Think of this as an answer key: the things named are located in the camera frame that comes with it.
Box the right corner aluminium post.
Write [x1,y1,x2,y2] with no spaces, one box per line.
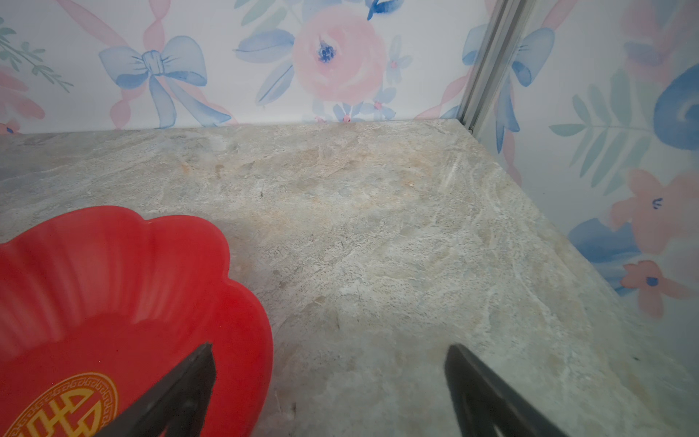
[457,0,537,134]

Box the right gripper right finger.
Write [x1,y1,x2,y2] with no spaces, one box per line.
[444,343,565,437]

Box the red flower-shaped plate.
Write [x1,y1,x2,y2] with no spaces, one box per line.
[1,206,273,436]

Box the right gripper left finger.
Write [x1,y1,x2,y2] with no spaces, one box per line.
[96,343,217,437]

